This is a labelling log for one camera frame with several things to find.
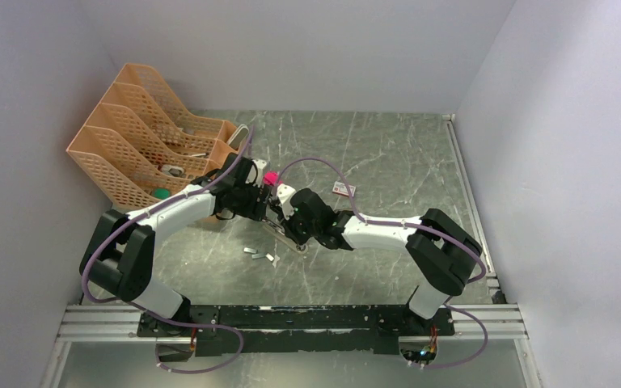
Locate beige black stapler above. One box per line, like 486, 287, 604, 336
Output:
262, 221, 308, 255

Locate pink plastic staple remover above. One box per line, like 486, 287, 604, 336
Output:
263, 171, 280, 187

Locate red white staple box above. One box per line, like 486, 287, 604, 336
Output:
332, 181, 356, 197

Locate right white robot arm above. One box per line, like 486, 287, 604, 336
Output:
270, 185, 483, 335

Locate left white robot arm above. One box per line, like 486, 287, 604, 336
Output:
80, 153, 270, 336

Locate grey white device in organizer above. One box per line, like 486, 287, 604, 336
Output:
227, 124, 250, 150

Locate silver tape dispenser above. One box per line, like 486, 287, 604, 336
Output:
159, 164, 186, 178

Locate green round object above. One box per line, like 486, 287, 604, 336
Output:
150, 188, 171, 200

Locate orange mesh file organizer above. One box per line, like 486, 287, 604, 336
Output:
66, 63, 239, 210

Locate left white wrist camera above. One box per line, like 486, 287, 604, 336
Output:
247, 158, 269, 187

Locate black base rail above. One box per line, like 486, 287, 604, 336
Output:
137, 305, 454, 356

